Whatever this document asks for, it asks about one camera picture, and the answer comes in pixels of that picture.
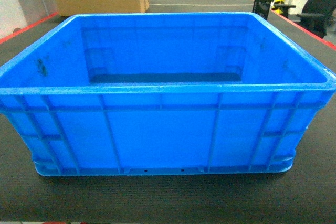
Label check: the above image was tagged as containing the large blue plastic crate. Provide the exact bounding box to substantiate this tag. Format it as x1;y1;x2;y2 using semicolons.
1;12;335;176

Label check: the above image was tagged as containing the black mesh bin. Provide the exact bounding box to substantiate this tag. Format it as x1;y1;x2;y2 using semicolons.
252;0;273;20

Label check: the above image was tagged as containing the black office chair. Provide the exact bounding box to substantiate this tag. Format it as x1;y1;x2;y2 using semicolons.
277;0;336;39

